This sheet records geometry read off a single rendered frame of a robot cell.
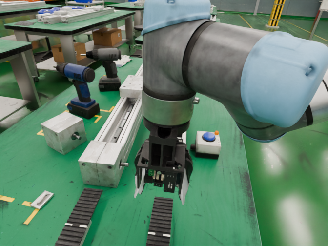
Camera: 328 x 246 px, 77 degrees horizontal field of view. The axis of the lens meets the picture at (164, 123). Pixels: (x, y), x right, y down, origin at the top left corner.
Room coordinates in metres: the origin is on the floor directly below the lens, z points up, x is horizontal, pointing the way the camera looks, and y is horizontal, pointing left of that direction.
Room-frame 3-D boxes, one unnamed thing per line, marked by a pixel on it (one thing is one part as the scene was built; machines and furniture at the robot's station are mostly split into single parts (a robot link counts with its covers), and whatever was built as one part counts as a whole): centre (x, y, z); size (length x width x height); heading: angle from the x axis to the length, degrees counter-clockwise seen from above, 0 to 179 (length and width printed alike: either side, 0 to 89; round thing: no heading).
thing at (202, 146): (0.58, -0.15, 0.81); 0.10 x 0.08 x 0.06; 86
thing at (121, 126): (0.89, 0.14, 0.82); 0.80 x 0.10 x 0.09; 176
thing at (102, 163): (0.44, 0.16, 0.83); 0.12 x 0.09 x 0.10; 86
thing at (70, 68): (0.81, 0.39, 0.89); 0.20 x 0.08 x 0.22; 67
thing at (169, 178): (0.26, 0.00, 1.06); 0.09 x 0.08 x 0.12; 175
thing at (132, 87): (0.89, 0.14, 0.87); 0.16 x 0.11 x 0.07; 176
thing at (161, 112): (0.27, -0.01, 1.14); 0.08 x 0.08 x 0.05
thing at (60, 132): (0.58, 0.34, 0.83); 0.11 x 0.10 x 0.10; 61
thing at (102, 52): (1.06, 0.34, 0.89); 0.20 x 0.08 x 0.22; 103
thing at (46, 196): (0.34, 0.31, 0.78); 0.05 x 0.03 x 0.01; 163
